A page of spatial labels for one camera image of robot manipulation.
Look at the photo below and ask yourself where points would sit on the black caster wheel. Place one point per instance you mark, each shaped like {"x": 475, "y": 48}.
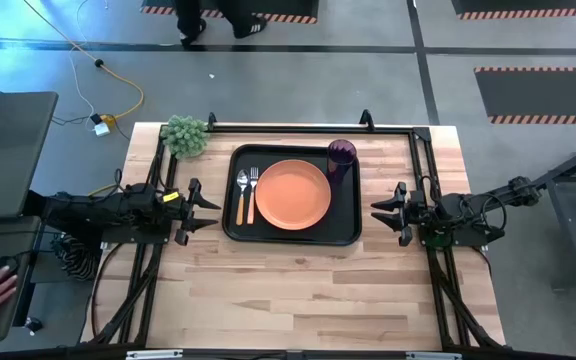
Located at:
{"x": 34, "y": 326}

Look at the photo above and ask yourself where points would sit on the person's legs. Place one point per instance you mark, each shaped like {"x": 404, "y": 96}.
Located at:
{"x": 190, "y": 15}

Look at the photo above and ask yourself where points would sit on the white power adapter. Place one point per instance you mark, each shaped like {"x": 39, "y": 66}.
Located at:
{"x": 102, "y": 130}

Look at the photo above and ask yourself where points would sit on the black rectangular serving tray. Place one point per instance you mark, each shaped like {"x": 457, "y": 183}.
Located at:
{"x": 343, "y": 220}

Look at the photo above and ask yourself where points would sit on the purple faceted cup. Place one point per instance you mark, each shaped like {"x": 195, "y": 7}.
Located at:
{"x": 341, "y": 152}

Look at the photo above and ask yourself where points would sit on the orange round plate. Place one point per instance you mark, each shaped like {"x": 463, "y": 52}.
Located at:
{"x": 293, "y": 195}

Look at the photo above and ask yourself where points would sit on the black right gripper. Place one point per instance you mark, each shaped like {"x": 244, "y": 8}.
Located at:
{"x": 410, "y": 210}

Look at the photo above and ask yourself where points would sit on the green potted plant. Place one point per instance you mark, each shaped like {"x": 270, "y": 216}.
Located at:
{"x": 185, "y": 136}

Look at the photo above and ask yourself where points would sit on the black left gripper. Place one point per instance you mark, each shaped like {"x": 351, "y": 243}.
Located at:
{"x": 188, "y": 210}

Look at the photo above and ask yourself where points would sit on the yellow plug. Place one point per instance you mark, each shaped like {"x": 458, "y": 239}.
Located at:
{"x": 109, "y": 121}

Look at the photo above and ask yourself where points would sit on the black hazard-striped floor mat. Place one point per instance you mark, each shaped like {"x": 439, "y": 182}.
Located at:
{"x": 293, "y": 5}
{"x": 528, "y": 4}
{"x": 543, "y": 92}

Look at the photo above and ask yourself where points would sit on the dark grey desk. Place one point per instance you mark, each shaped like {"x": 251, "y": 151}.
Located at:
{"x": 8, "y": 155}

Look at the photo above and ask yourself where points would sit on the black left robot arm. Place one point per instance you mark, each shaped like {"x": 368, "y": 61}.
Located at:
{"x": 108, "y": 212}

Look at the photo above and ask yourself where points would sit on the silver metal bracket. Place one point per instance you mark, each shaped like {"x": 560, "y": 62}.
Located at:
{"x": 433, "y": 356}
{"x": 153, "y": 355}

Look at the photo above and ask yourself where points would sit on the black computer mouse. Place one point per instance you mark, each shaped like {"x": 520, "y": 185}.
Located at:
{"x": 0, "y": 261}

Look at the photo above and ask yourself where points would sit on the black desk with mouse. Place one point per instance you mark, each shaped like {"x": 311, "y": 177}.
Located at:
{"x": 3, "y": 235}

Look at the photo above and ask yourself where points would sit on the black diagonal bar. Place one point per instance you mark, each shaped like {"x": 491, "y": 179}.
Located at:
{"x": 35, "y": 205}

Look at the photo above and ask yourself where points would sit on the black aluminium table frame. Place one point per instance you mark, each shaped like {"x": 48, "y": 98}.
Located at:
{"x": 318, "y": 129}

